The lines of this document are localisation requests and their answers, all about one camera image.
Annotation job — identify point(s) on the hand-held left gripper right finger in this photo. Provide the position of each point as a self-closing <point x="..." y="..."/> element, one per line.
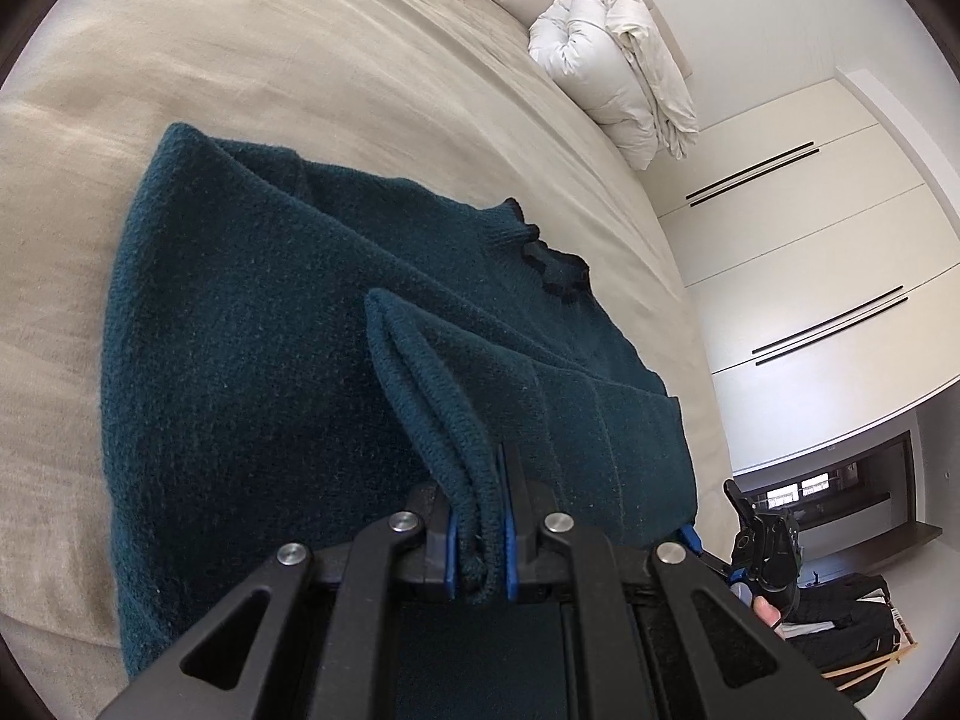
<point x="511" y="547"/>

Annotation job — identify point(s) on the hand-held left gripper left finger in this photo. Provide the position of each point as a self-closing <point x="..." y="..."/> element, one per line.
<point x="448" y="551"/>

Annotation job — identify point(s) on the white rolled duvet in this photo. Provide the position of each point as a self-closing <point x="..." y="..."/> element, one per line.
<point x="600" y="67"/>

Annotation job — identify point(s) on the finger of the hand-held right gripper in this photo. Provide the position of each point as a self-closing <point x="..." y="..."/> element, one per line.
<point x="739" y="502"/>
<point x="691" y="538"/>

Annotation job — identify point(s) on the wooden sticks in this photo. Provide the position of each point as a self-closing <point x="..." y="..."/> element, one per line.
<point x="874" y="666"/>

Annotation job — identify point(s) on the black backpack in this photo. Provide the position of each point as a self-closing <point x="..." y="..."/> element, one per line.
<point x="840" y="615"/>

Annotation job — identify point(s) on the dark wooden wall shelf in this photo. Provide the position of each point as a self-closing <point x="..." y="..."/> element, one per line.
<point x="862" y="499"/>

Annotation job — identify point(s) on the person's right hand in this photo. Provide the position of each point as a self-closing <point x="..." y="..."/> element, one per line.
<point x="768" y="613"/>

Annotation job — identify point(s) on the white wardrobe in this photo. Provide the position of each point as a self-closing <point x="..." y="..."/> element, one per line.
<point x="810" y="255"/>

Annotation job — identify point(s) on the teal knit sweater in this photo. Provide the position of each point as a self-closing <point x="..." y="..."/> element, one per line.
<point x="285" y="360"/>

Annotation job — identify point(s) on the beige bed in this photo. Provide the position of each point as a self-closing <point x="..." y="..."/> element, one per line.
<point x="300" y="45"/>

